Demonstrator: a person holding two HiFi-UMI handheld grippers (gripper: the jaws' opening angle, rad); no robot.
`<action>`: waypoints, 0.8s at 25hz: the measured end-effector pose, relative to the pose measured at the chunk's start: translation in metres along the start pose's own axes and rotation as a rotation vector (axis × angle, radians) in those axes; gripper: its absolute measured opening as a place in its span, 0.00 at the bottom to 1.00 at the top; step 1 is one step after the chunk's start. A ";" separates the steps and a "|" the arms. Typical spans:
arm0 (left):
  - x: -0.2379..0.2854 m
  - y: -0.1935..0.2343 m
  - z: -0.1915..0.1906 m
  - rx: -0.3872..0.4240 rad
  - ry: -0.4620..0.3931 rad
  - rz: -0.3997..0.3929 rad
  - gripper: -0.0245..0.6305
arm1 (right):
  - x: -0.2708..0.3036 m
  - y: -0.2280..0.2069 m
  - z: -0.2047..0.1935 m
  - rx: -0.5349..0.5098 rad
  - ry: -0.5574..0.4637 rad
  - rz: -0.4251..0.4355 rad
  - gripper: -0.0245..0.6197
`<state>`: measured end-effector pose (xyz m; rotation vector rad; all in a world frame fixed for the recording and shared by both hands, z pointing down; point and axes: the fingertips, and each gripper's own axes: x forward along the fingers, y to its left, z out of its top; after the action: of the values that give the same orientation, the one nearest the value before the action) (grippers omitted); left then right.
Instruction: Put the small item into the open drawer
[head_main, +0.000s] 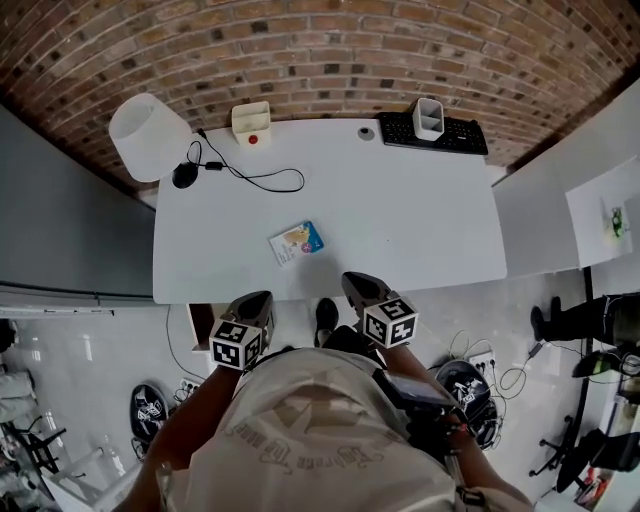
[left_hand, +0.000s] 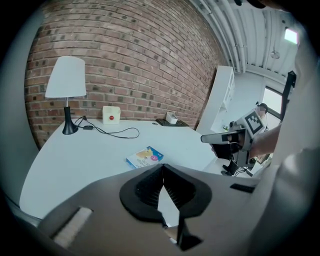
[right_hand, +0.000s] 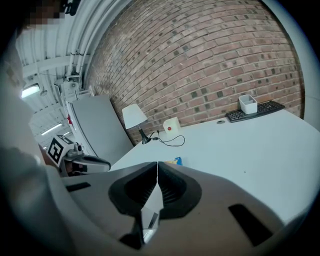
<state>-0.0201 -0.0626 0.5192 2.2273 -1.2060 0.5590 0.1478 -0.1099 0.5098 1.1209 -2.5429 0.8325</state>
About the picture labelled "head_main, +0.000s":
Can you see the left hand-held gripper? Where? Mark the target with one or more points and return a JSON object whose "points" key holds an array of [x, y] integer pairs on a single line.
{"points": [[230, 345]]}

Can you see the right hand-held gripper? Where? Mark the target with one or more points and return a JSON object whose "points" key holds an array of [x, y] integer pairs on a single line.
{"points": [[390, 322]]}

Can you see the wooden drawer with white front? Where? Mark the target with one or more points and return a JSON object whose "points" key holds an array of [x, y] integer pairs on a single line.
{"points": [[205, 325]]}

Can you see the small colourful packet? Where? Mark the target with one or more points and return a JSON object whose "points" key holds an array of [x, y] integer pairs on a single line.
{"points": [[296, 244]]}

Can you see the person's right forearm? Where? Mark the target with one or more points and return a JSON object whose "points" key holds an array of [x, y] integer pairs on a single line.
{"points": [[400, 357]]}

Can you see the person's left forearm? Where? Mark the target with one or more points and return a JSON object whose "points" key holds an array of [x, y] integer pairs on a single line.
{"points": [[195, 410]]}

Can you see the person's legs in black shorts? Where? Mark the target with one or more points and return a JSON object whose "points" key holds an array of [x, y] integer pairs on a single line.
{"points": [[347, 339]]}

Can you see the white desk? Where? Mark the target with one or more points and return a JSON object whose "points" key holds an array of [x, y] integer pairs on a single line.
{"points": [[400, 215]]}

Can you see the black chest-mounted screen device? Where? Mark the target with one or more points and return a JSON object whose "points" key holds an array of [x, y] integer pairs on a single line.
{"points": [[415, 395]]}

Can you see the person's torso in white shirt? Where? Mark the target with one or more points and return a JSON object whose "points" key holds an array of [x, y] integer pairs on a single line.
{"points": [[310, 440]]}

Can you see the black round object on floor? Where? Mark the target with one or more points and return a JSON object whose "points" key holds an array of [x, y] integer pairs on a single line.
{"points": [[148, 410]]}

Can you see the black keyboard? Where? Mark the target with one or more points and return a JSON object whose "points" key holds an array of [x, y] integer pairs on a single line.
{"points": [[460, 137]]}

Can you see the white pen holder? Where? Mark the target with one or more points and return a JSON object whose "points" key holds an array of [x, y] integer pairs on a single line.
{"points": [[429, 120]]}

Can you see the cream box with red button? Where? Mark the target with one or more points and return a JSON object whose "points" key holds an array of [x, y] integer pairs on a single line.
{"points": [[252, 125]]}

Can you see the white table lamp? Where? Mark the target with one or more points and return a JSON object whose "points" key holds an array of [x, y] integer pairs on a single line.
{"points": [[145, 135]]}

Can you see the white side table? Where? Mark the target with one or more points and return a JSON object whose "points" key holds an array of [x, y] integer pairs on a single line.
{"points": [[85, 480]]}

